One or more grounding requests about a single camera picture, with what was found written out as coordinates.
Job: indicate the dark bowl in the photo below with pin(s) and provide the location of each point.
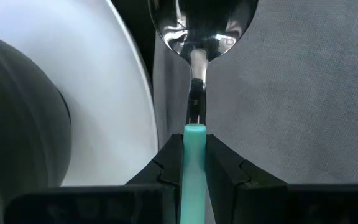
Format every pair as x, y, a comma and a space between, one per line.
17, 124

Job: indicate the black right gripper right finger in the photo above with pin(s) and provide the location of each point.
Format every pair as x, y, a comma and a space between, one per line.
259, 202

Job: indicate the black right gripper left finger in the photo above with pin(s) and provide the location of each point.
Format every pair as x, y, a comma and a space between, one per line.
154, 202

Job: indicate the white plate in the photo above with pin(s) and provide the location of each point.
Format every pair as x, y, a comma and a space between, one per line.
89, 77

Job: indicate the grey cloth napkin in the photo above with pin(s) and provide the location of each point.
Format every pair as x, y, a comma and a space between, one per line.
291, 93

